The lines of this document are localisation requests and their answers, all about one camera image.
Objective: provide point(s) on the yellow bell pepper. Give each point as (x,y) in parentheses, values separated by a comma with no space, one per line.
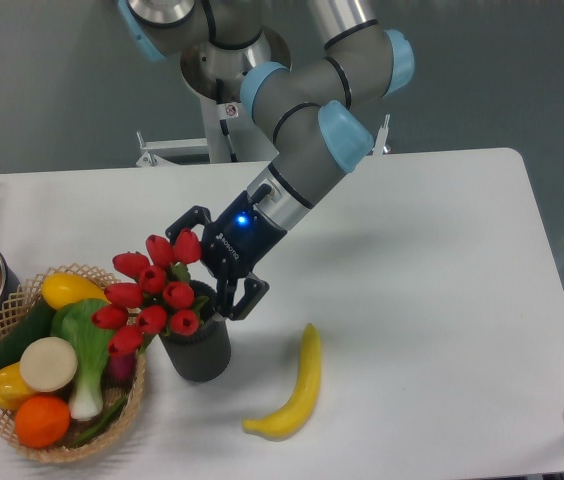
(13,389)

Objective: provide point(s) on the yellow squash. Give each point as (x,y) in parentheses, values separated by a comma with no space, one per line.
(62,289)

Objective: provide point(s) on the red tulip bouquet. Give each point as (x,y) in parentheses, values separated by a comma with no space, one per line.
(158,299)

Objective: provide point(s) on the purple red onion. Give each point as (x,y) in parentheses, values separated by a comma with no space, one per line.
(121,368)

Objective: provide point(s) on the dark grey ribbed vase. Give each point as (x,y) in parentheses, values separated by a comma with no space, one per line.
(205,354)

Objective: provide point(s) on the green cucumber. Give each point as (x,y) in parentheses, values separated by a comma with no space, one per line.
(34,326)

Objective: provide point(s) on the green bean pod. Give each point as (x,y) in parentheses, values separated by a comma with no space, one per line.
(102,424)

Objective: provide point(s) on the beige round disc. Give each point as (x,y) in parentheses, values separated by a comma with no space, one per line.
(48,364)

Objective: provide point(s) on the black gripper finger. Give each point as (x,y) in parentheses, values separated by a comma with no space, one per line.
(236,298)
(194,216)

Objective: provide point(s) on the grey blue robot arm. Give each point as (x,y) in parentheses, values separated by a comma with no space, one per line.
(228,55)

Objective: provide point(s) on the woven wicker basket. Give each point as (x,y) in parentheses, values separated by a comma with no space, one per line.
(14,309)

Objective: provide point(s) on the yellow banana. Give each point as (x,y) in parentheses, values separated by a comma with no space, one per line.
(297,410)

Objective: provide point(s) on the orange fruit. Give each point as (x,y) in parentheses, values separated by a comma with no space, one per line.
(42,420)

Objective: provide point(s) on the green bok choy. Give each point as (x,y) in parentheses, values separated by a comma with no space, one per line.
(73,323)

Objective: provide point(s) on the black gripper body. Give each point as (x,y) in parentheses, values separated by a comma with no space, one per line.
(239,238)

